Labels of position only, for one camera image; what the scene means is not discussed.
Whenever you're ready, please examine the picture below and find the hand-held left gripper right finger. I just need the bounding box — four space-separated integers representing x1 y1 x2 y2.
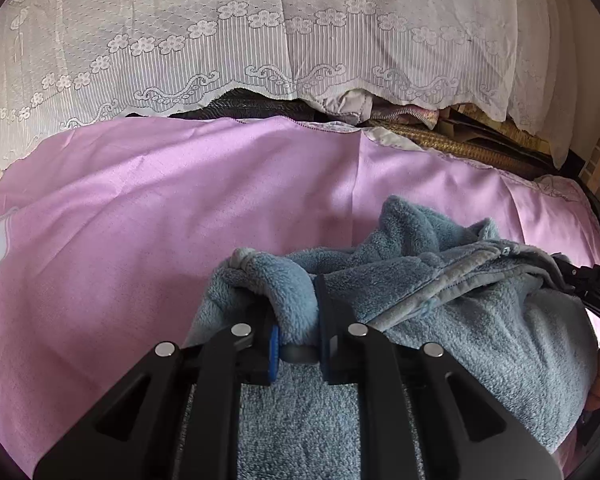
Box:
314 274 566 480

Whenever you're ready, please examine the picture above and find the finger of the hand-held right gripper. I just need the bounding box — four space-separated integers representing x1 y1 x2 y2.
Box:
552 255 588 301

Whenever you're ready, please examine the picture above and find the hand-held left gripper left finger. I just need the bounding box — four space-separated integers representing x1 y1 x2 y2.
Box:
32 305 281 480

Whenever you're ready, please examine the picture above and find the blue fleece jacket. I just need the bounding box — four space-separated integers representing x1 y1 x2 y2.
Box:
182 195 600 480

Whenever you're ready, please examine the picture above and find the woven straw mat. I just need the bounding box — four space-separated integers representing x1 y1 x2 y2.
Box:
370 117 551 171

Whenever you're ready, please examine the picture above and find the pink bedsheet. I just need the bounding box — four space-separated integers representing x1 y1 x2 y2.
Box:
0 116 600 480

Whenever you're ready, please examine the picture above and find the pale folded quilt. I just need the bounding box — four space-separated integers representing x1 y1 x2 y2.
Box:
320 89 441 128

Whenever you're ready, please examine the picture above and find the dark cloth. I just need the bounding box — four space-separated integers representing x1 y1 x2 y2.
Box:
170 87 326 123

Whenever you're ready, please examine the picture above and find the white lace cover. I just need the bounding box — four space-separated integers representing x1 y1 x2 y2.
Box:
0 0 576 181

